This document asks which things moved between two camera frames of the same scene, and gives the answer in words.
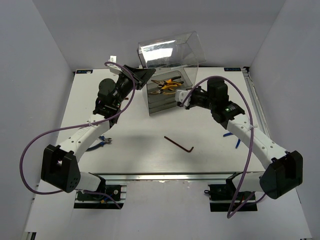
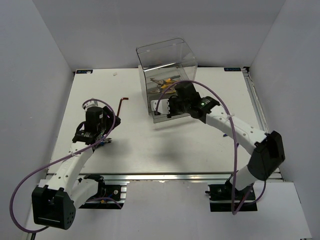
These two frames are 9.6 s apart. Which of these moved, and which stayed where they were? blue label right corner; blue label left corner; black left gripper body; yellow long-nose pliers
Moved: black left gripper body; yellow long-nose pliers
Stayed: blue label left corner; blue label right corner
